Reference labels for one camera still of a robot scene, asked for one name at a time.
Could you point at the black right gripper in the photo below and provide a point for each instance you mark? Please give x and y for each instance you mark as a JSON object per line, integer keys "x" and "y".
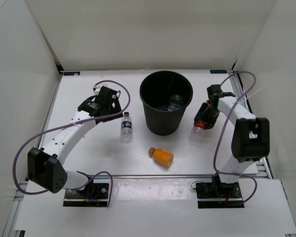
{"x": 201, "y": 111}

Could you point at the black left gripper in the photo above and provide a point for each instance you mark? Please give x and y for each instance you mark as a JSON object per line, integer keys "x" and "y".
{"x": 117, "y": 108}

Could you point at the red label water bottle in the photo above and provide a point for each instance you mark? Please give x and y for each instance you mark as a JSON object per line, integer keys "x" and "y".
{"x": 198, "y": 129}

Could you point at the clear Pepsi bottle black cap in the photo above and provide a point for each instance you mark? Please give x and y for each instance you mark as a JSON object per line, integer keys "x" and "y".
{"x": 126, "y": 128}

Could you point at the clear unlabelled plastic bottle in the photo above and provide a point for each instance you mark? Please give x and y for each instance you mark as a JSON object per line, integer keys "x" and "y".
{"x": 175, "y": 102}

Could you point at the clear bottle blue orange label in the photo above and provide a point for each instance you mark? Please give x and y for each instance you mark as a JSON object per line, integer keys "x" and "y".
{"x": 163, "y": 108}

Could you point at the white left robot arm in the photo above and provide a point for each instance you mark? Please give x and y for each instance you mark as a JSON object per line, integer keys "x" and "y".
{"x": 45, "y": 165}

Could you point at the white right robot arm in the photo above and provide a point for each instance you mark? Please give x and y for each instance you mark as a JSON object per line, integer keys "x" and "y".
{"x": 250, "y": 140}

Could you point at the black plastic waste bin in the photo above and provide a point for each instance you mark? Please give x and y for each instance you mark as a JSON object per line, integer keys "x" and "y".
{"x": 165, "y": 96}

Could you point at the orange juice bottle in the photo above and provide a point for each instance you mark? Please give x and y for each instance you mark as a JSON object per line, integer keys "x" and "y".
{"x": 161, "y": 156}

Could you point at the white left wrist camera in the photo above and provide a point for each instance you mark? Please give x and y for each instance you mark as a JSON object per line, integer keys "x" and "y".
{"x": 96, "y": 89}

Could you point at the aluminium frame rail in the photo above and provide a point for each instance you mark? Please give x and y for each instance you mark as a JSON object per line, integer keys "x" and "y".
{"x": 164, "y": 176}

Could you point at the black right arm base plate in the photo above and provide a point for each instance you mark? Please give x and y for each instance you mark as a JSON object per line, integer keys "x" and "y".
{"x": 217, "y": 195}

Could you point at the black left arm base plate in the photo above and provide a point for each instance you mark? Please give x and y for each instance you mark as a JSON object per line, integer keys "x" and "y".
{"x": 95, "y": 194}

